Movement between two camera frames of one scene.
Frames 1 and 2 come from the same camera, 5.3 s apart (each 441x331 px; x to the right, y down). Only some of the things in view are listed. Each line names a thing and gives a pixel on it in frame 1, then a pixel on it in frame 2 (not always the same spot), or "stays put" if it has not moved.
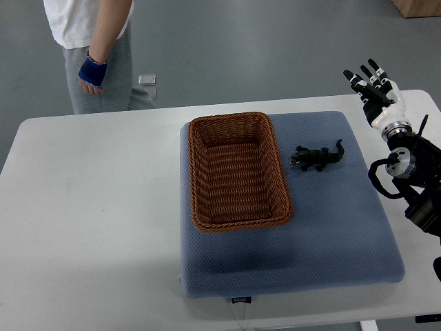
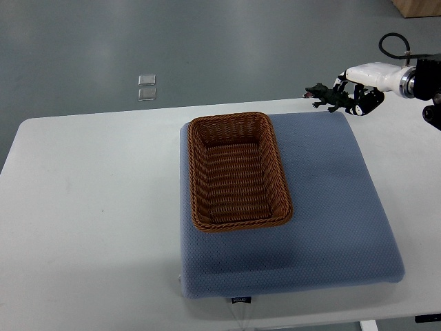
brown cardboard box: x=418 y=8 stays put
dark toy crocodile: x=306 y=158 to x=330 y=96
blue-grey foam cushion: x=339 y=236 stays put
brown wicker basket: x=236 y=176 stays put
